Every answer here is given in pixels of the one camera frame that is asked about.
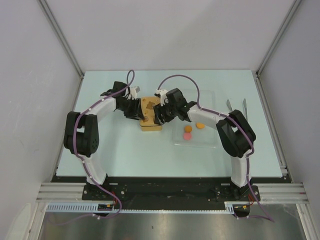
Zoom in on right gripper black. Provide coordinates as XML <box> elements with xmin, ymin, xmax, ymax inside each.
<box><xmin>153</xmin><ymin>100</ymin><xmax>178</xmax><ymax>127</ymax></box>

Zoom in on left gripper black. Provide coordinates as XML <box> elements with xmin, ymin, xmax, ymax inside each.
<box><xmin>118</xmin><ymin>97</ymin><xmax>145</xmax><ymax>121</ymax></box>

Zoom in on silver tin lid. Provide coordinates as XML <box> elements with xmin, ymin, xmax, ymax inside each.
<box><xmin>139</xmin><ymin>96</ymin><xmax>160</xmax><ymax>128</ymax></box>

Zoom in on metal tongs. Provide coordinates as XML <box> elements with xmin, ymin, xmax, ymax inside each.
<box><xmin>226</xmin><ymin>98</ymin><xmax>248</xmax><ymax>121</ymax></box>

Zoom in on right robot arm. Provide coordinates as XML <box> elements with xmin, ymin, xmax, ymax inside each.
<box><xmin>153</xmin><ymin>88</ymin><xmax>256</xmax><ymax>201</ymax></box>

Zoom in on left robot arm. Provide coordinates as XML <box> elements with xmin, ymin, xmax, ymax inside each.
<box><xmin>63</xmin><ymin>81</ymin><xmax>144</xmax><ymax>200</ymax></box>

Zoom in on gold cookie tin box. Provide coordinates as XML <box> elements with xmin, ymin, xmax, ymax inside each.
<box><xmin>139</xmin><ymin>121</ymin><xmax>163</xmax><ymax>132</ymax></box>

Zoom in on orange flower cookie lower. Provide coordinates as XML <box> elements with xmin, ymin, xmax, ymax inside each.
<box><xmin>184</xmin><ymin>125</ymin><xmax>193</xmax><ymax>133</ymax></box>

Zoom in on orange round biscuit right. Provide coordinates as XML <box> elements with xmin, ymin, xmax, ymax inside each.
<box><xmin>195</xmin><ymin>122</ymin><xmax>205</xmax><ymax>129</ymax></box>

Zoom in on pink sandwich cookie lower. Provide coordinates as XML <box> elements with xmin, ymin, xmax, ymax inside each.
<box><xmin>183</xmin><ymin>132</ymin><xmax>192</xmax><ymax>141</ymax></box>

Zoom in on clear plastic tray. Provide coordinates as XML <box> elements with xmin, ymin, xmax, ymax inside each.
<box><xmin>171</xmin><ymin>90</ymin><xmax>219</xmax><ymax>148</ymax></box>

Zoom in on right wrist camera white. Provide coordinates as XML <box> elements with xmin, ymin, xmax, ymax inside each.
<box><xmin>154</xmin><ymin>89</ymin><xmax>169</xmax><ymax>106</ymax></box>

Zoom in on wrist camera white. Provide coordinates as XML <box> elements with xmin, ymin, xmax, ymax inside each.
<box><xmin>124</xmin><ymin>86</ymin><xmax>140</xmax><ymax>100</ymax></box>
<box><xmin>154</xmin><ymin>89</ymin><xmax>169</xmax><ymax>106</ymax></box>

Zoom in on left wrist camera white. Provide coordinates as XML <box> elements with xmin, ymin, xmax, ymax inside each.
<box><xmin>124</xmin><ymin>86</ymin><xmax>140</xmax><ymax>100</ymax></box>

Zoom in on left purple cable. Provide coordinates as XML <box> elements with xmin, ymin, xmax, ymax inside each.
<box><xmin>53</xmin><ymin>69</ymin><xmax>141</xmax><ymax>227</ymax></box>

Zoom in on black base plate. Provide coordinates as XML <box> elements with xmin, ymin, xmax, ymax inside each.
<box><xmin>51</xmin><ymin>176</ymin><xmax>292</xmax><ymax>210</ymax></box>

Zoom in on left corner frame post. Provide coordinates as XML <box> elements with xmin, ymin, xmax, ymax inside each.
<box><xmin>36</xmin><ymin>0</ymin><xmax>84</xmax><ymax>79</ymax></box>

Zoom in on corner frame post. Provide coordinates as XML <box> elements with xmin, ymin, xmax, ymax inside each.
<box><xmin>36</xmin><ymin>0</ymin><xmax>84</xmax><ymax>79</ymax></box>
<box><xmin>257</xmin><ymin>0</ymin><xmax>303</xmax><ymax>76</ymax></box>

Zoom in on white slotted cable duct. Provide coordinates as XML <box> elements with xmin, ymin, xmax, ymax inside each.
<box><xmin>46</xmin><ymin>202</ymin><xmax>234</xmax><ymax>215</ymax></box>

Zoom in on aluminium frame rail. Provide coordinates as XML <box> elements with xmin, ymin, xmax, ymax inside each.
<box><xmin>36</xmin><ymin>182</ymin><xmax>309</xmax><ymax>204</ymax></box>

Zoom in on right corner frame post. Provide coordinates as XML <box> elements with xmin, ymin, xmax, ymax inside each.
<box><xmin>257</xmin><ymin>0</ymin><xmax>303</xmax><ymax>76</ymax></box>

